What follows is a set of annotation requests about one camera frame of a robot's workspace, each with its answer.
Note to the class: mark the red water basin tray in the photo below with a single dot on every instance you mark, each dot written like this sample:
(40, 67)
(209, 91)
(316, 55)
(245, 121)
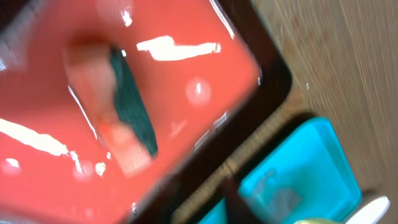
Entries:
(203, 69)

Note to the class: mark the white plate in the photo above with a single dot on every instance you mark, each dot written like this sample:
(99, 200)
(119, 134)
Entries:
(370, 212)

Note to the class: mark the pink green sponge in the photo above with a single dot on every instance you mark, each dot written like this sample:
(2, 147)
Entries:
(104, 84)

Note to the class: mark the blue plastic tray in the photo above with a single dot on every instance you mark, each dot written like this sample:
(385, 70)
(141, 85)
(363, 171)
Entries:
(306, 176)

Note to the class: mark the yellow-green plate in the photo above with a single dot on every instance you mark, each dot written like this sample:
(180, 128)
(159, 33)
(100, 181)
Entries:
(316, 221)

